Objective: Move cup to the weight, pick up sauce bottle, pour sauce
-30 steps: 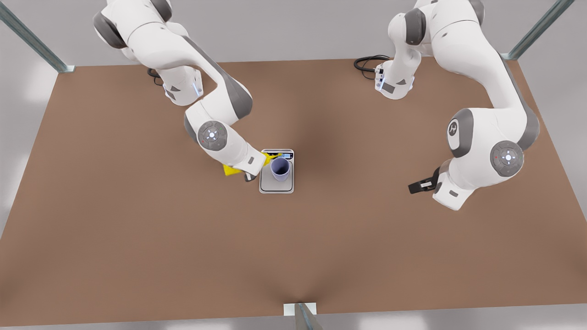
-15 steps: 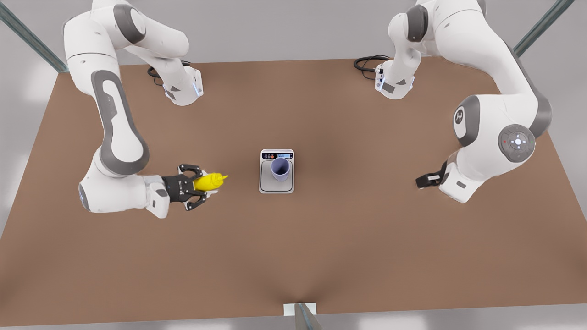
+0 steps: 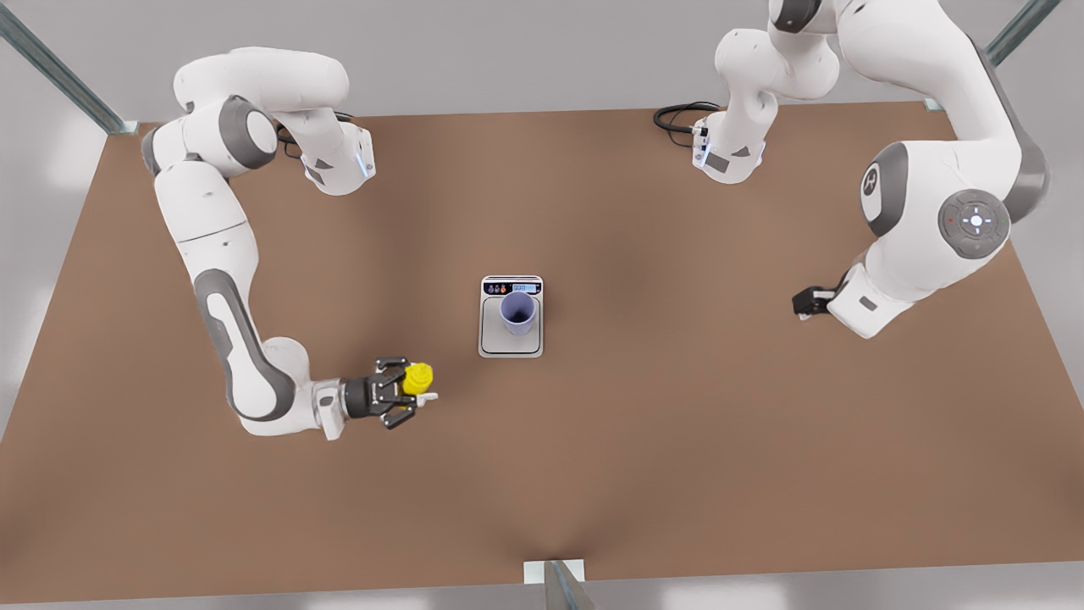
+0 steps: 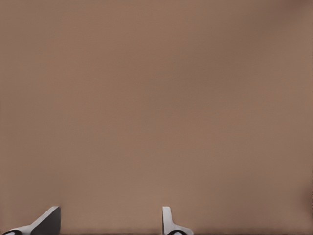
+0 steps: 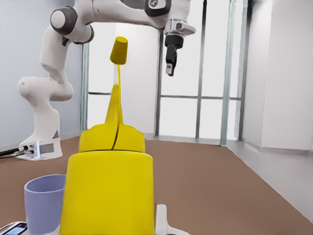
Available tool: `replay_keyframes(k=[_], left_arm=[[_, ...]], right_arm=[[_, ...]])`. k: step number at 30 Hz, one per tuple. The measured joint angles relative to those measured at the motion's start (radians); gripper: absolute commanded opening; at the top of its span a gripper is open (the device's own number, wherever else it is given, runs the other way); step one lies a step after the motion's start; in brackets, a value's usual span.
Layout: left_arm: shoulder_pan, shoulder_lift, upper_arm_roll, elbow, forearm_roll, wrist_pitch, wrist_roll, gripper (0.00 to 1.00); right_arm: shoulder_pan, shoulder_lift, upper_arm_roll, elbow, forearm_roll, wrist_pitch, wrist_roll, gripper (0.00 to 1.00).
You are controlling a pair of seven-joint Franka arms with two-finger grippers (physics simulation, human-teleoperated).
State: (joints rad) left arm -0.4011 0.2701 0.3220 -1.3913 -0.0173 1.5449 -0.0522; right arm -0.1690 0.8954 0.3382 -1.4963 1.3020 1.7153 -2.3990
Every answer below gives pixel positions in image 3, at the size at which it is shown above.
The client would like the yellow sauce bottle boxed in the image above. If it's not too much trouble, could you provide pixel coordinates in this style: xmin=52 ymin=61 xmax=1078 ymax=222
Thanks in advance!
xmin=401 ymin=363 xmax=440 ymax=404

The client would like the lavender cup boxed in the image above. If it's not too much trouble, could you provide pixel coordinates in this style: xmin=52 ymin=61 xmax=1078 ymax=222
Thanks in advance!
xmin=500 ymin=291 xmax=537 ymax=336

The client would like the grey kitchen scale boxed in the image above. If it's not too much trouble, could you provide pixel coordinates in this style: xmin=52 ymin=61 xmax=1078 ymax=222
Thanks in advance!
xmin=478 ymin=275 xmax=545 ymax=359

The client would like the black cable loop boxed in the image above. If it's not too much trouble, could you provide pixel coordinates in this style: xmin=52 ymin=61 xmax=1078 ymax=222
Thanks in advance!
xmin=653 ymin=102 xmax=722 ymax=149
xmin=276 ymin=111 xmax=355 ymax=159

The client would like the silver frame post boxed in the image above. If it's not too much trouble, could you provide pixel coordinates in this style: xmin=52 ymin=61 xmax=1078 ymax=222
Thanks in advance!
xmin=923 ymin=0 xmax=1064 ymax=114
xmin=0 ymin=4 xmax=139 ymax=136
xmin=523 ymin=559 xmax=596 ymax=610

